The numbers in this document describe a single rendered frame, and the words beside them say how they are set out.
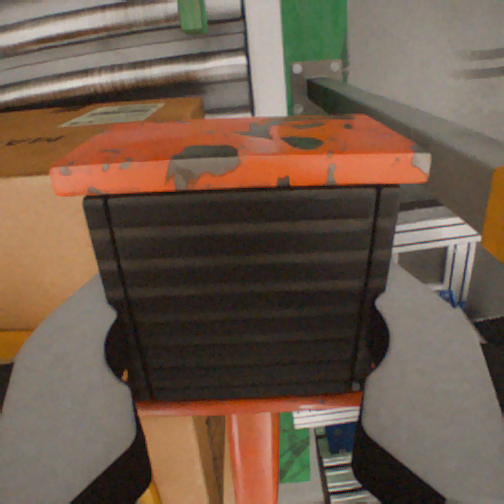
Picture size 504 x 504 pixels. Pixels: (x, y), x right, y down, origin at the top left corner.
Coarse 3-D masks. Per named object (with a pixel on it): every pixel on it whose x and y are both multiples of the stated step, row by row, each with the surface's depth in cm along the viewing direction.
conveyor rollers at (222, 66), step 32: (160, 0) 52; (224, 0) 52; (0, 32) 53; (32, 32) 53; (64, 32) 53; (96, 32) 54; (128, 32) 55; (128, 64) 57; (160, 64) 57; (192, 64) 57; (224, 64) 57; (0, 96) 57; (32, 96) 58; (64, 96) 58; (96, 96) 59
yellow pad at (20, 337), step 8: (0, 336) 29; (8, 336) 29; (16, 336) 29; (24, 336) 29; (0, 344) 28; (8, 344) 28; (16, 344) 28; (0, 352) 28; (8, 352) 28; (16, 352) 28; (152, 480) 40; (152, 488) 39; (144, 496) 39; (152, 496) 39
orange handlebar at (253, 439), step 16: (240, 416) 14; (256, 416) 14; (272, 416) 14; (240, 432) 15; (256, 432) 15; (272, 432) 15; (240, 448) 15; (256, 448) 15; (272, 448) 15; (240, 464) 16; (256, 464) 16; (272, 464) 16; (240, 480) 17; (256, 480) 16; (272, 480) 17; (240, 496) 17; (256, 496) 17; (272, 496) 17
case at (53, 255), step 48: (0, 144) 34; (48, 144) 32; (0, 192) 24; (48, 192) 25; (0, 240) 26; (48, 240) 26; (0, 288) 28; (48, 288) 28; (144, 432) 37; (192, 432) 37; (192, 480) 41
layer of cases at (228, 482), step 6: (228, 450) 104; (228, 456) 105; (228, 462) 107; (228, 468) 108; (228, 474) 110; (228, 480) 112; (228, 486) 113; (228, 492) 115; (228, 498) 117; (234, 498) 117
